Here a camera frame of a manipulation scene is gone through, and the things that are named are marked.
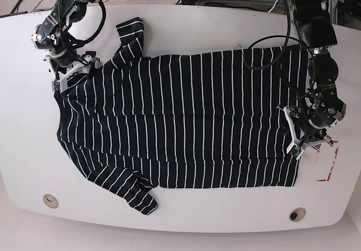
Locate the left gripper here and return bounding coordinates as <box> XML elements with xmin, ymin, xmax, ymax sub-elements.
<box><xmin>277</xmin><ymin>104</ymin><xmax>334</xmax><ymax>155</ymax></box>

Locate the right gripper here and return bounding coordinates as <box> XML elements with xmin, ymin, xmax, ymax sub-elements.
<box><xmin>43</xmin><ymin>50</ymin><xmax>100</xmax><ymax>92</ymax></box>

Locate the navy white striped t-shirt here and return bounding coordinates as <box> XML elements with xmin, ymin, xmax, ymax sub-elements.
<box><xmin>54</xmin><ymin>17</ymin><xmax>309</xmax><ymax>215</ymax></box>

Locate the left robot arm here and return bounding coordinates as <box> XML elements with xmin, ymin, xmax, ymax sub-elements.
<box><xmin>279</xmin><ymin>0</ymin><xmax>346</xmax><ymax>159</ymax></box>

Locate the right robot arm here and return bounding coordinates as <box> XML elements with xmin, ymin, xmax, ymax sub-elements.
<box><xmin>32</xmin><ymin>0</ymin><xmax>106</xmax><ymax>93</ymax></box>

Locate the red tape rectangle marking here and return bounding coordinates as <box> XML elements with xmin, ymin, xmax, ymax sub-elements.
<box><xmin>314</xmin><ymin>140</ymin><xmax>339</xmax><ymax>182</ymax></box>

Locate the right table grommet hole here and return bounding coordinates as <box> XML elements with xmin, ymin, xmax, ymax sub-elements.
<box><xmin>289</xmin><ymin>208</ymin><xmax>306</xmax><ymax>222</ymax></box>

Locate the table grommet hole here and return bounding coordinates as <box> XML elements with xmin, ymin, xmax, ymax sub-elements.
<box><xmin>43</xmin><ymin>194</ymin><xmax>59</xmax><ymax>209</ymax></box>
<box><xmin>289</xmin><ymin>208</ymin><xmax>306</xmax><ymax>222</ymax></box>

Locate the left table grommet hole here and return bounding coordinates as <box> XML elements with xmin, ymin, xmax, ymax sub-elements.
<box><xmin>43</xmin><ymin>194</ymin><xmax>59</xmax><ymax>209</ymax></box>

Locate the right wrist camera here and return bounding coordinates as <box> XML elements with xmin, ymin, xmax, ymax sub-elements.
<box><xmin>51</xmin><ymin>80</ymin><xmax>61</xmax><ymax>92</ymax></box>

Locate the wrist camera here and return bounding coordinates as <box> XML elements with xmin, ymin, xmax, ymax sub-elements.
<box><xmin>289</xmin><ymin>147</ymin><xmax>304</xmax><ymax>160</ymax></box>
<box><xmin>51</xmin><ymin>80</ymin><xmax>61</xmax><ymax>92</ymax></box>

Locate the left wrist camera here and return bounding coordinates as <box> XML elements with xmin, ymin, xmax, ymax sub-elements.
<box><xmin>289</xmin><ymin>147</ymin><xmax>304</xmax><ymax>160</ymax></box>

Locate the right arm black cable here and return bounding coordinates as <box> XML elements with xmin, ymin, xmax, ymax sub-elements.
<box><xmin>55</xmin><ymin>0</ymin><xmax>107</xmax><ymax>65</ymax></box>

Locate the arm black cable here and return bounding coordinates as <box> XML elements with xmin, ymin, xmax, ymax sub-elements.
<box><xmin>244</xmin><ymin>0</ymin><xmax>311</xmax><ymax>94</ymax></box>
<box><xmin>55</xmin><ymin>0</ymin><xmax>107</xmax><ymax>65</ymax></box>

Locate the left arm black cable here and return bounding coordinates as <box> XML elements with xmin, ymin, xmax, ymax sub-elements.
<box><xmin>244</xmin><ymin>0</ymin><xmax>311</xmax><ymax>94</ymax></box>

